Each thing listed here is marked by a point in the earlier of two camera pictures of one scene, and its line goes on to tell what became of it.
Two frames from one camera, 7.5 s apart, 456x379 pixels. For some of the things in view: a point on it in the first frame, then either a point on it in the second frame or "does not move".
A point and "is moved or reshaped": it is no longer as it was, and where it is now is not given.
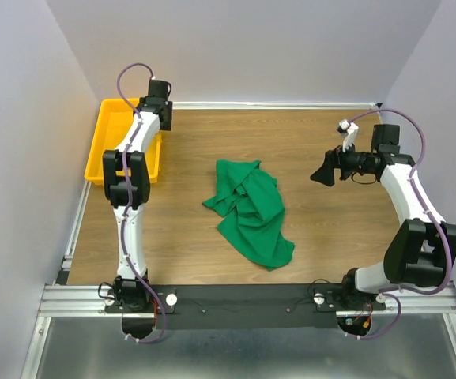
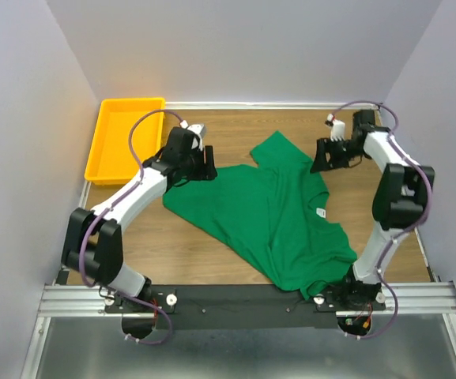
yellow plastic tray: [114, 120] does not move
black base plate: [239, 305] does not move
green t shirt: [251, 203] is moved or reshaped
